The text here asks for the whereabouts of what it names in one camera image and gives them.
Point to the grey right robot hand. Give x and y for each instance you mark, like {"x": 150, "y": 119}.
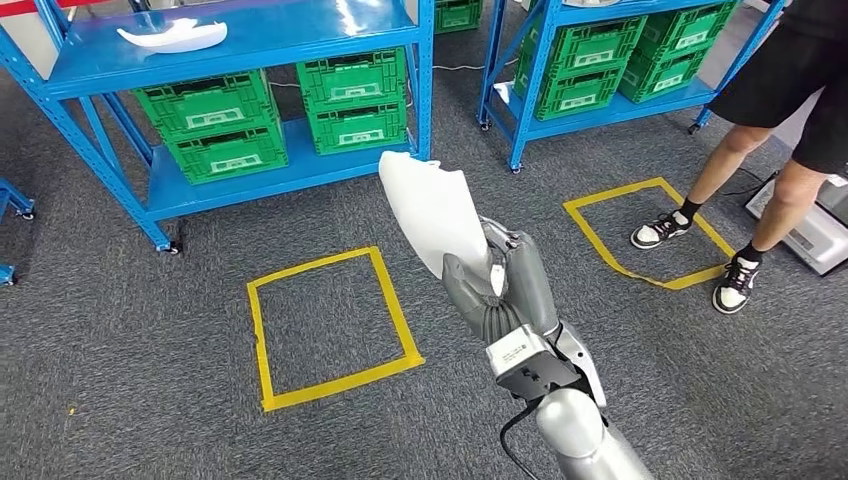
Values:
{"x": 526, "y": 278}

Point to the white curved plastic part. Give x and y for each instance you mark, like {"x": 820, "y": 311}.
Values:
{"x": 430, "y": 212}
{"x": 172, "y": 38}

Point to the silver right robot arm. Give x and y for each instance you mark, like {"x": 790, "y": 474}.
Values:
{"x": 570, "y": 430}

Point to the blue metal shelf rack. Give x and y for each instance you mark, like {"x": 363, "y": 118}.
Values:
{"x": 265, "y": 33}
{"x": 528, "y": 99}
{"x": 13, "y": 199}

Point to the green plastic crate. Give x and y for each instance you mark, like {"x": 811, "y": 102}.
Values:
{"x": 358, "y": 132}
{"x": 662, "y": 79}
{"x": 351, "y": 79}
{"x": 689, "y": 33}
{"x": 205, "y": 106}
{"x": 228, "y": 159}
{"x": 576, "y": 99}
{"x": 457, "y": 14}
{"x": 583, "y": 53}

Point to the person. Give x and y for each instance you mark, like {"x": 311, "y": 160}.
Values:
{"x": 788, "y": 66}

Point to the red barrier belt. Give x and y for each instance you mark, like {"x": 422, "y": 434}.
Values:
{"x": 26, "y": 6}

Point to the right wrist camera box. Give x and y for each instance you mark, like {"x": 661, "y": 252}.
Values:
{"x": 530, "y": 358}

